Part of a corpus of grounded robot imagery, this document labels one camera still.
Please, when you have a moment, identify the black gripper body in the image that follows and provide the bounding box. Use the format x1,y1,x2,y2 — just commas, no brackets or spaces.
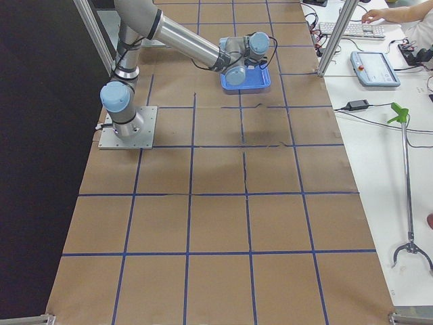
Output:
246,57,267,70

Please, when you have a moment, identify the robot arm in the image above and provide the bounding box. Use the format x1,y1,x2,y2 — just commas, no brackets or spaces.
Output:
100,1,270,140

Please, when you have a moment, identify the blue plastic tray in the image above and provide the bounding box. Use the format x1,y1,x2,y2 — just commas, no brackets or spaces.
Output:
220,66,271,91

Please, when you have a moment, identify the person's hand at keyboard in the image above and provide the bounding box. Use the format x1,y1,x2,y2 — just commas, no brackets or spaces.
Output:
361,9,387,24

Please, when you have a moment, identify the black power adapter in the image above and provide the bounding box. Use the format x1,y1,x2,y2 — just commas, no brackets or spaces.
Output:
346,100,370,111

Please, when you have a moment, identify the white keyboard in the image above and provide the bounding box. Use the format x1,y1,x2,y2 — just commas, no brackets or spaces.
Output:
319,22,385,41

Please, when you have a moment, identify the teach pendant tablet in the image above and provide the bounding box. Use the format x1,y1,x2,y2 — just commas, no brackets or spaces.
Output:
350,51,401,87

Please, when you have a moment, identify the brown paper table cover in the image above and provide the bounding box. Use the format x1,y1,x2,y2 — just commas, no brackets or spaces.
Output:
47,1,393,324

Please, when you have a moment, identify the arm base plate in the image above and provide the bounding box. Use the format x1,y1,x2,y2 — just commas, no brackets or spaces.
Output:
141,39,167,47
98,106,158,150

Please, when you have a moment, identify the aluminium frame post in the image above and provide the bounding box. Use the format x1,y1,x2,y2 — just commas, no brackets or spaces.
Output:
317,0,358,77

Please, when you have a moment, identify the green handled reacher grabber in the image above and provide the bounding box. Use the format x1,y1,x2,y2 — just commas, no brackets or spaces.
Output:
388,102,432,274

